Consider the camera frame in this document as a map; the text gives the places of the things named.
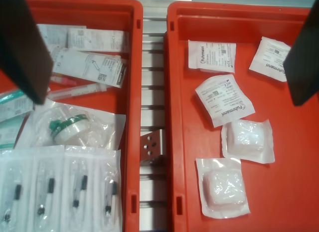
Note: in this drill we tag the small white paper pack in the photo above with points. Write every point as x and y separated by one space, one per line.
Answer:
54 33
99 40

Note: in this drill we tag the red plastic box with bandages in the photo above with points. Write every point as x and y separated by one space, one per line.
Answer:
286 179

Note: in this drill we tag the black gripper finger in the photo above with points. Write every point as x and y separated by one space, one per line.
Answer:
304 67
22 55

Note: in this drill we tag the clear plastic syringe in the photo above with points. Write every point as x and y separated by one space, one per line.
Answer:
79 90

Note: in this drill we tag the red plastic box with syringes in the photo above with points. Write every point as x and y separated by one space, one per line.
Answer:
99 17

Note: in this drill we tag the strip of needle blister packs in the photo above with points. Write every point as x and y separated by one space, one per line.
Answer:
74 192

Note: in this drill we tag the clear packaged green-white filter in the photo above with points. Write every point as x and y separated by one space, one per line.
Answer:
72 127

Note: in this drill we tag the white green printed pack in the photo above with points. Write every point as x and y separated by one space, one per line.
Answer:
10 134

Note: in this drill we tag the metal bracket with holes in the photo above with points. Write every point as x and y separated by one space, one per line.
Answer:
152 147

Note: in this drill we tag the white packaged bandage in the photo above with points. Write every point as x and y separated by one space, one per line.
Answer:
221 189
246 142
211 55
224 99
270 60

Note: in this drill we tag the large white syringe paper pack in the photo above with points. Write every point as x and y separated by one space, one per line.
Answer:
84 65

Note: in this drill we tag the teal striped syringe pack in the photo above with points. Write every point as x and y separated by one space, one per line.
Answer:
15 104

